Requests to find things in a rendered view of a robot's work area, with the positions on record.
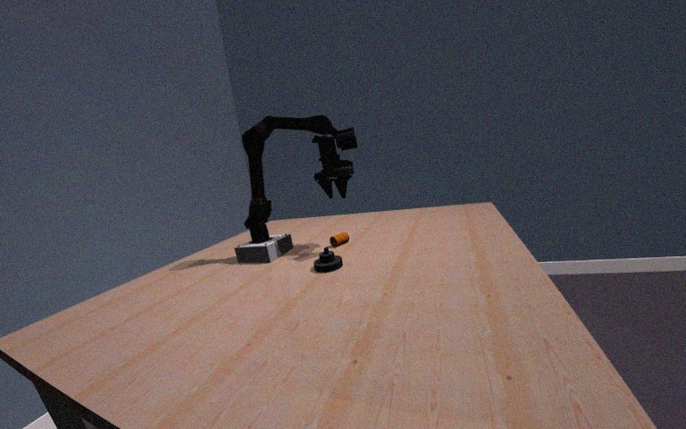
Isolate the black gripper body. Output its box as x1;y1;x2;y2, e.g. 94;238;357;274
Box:
314;151;354;181

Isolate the dark grey round pedestal with shaft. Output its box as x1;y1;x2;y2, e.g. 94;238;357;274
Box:
314;247;343;273

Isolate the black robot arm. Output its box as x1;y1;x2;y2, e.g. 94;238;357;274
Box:
242;115;358;244

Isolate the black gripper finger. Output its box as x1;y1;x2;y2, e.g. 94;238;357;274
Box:
317;178;334;198
333;175;352;198

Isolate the orange cylindrical knob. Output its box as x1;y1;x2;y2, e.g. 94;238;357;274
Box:
330;232;349;248

